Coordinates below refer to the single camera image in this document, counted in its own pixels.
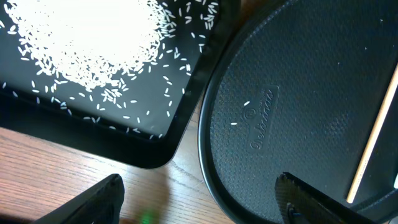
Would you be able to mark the wooden chopstick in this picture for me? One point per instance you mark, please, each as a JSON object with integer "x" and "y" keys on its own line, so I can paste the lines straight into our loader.
{"x": 381, "y": 116}

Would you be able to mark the black round tray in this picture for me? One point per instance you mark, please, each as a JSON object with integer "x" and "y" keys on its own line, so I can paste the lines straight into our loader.
{"x": 298, "y": 91}

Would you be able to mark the white rice pile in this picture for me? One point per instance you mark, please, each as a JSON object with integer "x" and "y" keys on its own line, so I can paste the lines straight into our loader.
{"x": 122, "y": 64}

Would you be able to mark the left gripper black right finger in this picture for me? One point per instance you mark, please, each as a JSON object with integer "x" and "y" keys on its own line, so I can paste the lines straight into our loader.
{"x": 299, "y": 202}

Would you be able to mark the black square mat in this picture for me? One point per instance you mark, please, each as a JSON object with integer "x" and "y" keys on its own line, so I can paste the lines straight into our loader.
{"x": 45, "y": 123}

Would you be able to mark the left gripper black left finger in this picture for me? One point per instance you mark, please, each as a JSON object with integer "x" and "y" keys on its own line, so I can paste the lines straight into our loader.
{"x": 100, "y": 204}

